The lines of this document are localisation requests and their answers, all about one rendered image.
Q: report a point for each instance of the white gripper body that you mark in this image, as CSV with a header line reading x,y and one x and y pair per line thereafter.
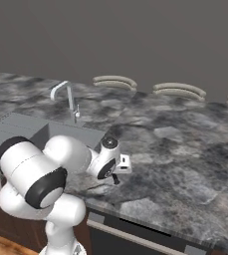
x,y
124,169

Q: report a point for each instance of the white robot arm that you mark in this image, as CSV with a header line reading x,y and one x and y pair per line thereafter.
x,y
36,169

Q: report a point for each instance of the silver sink tap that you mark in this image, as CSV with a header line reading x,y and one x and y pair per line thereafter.
x,y
70,96

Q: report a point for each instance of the grey sink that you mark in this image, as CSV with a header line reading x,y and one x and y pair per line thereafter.
x,y
16,127

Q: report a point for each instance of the black dishwasher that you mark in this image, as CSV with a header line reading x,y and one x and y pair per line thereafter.
x,y
118,240

